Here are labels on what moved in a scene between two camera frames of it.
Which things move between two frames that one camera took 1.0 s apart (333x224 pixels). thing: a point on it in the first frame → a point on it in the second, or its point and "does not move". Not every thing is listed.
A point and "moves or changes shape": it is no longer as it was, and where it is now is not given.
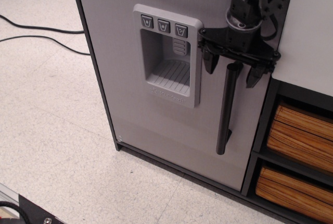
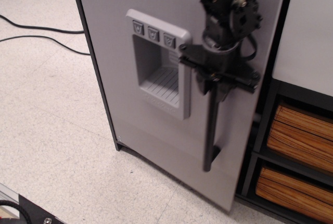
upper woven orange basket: [304, 137] does not move
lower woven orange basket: [296, 193] does not move
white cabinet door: [306, 41] does not move
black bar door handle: [228, 99] → [210, 152]
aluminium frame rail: [8, 195] does not move
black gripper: [240, 44] → [228, 65]
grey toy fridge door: [143, 29] moves or changes shape
